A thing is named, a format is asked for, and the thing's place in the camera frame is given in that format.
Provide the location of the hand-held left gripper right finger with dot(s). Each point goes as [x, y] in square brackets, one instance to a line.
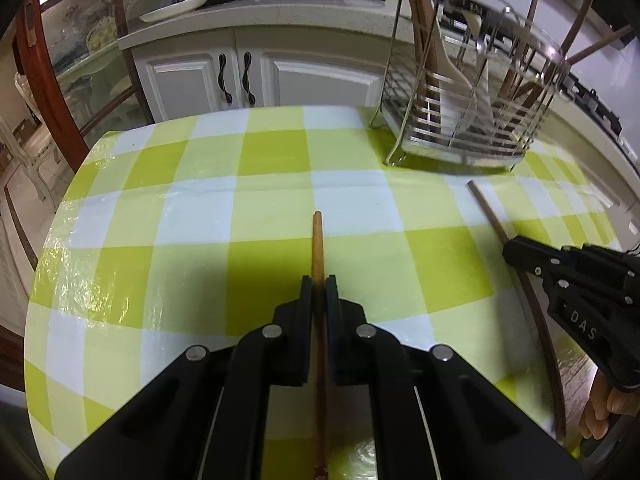
[336, 345]

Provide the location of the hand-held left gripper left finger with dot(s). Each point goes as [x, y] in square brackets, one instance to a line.
[302, 345]

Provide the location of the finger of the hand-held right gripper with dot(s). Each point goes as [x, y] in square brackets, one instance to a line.
[600, 257]
[525, 255]

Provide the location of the light wooden floral-end chopstick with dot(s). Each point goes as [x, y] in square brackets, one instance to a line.
[318, 245]

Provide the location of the white plastic spoon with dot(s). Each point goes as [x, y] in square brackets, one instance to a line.
[482, 95]

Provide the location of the person's right hand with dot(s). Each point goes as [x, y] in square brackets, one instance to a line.
[597, 417]

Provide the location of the black gas stove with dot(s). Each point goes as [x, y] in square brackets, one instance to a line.
[595, 102]

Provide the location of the white cabinet door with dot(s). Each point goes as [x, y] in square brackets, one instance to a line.
[185, 90]
[320, 82]

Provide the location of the white kitchen countertop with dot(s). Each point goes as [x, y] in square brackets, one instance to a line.
[300, 15]

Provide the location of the red wooden glass cabinet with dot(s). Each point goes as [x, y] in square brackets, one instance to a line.
[37, 60]

